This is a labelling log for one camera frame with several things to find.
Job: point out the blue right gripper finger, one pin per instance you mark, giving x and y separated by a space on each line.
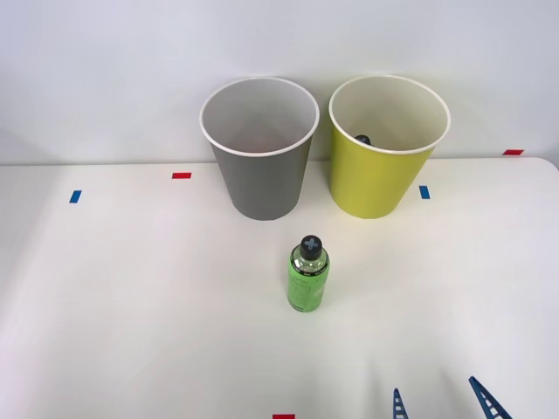
398 408
490 401

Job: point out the grey plastic waste bin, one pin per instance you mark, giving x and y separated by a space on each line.
264 183

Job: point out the yellow-green plastic waste bin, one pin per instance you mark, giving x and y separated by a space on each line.
371 183

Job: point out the green label plastic bottle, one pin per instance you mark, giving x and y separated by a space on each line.
363 139
305 283

